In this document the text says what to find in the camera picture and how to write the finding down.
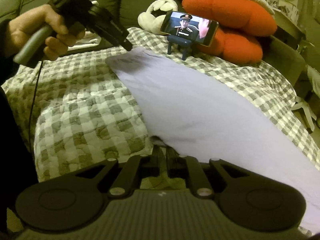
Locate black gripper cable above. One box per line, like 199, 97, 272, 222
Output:
27, 59, 43, 153

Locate smartphone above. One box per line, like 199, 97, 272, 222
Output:
160, 11, 220, 47

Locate person's left hand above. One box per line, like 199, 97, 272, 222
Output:
5, 4, 86, 62

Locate person's dark top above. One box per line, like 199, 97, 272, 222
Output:
0, 85, 38, 233

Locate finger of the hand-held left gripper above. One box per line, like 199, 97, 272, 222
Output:
113, 28, 133, 52

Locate orange plush pillow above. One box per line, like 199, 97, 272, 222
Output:
182, 0, 278, 64

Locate grey white checked blanket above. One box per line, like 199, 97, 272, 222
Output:
0, 26, 320, 188

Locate dark blue phone stand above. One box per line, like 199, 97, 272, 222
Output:
166, 34, 197, 61

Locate white office chair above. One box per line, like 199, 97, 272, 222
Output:
291, 65, 320, 134

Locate stack of folded clothes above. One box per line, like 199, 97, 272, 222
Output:
67, 29, 103, 53

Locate lavender pants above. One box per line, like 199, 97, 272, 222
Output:
105, 46, 320, 233

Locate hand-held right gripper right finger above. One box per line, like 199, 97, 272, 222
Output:
166, 146, 253, 198

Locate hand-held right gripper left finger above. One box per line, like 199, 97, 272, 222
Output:
74, 145, 162, 198

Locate white plush toy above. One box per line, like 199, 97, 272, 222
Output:
137, 0, 179, 33

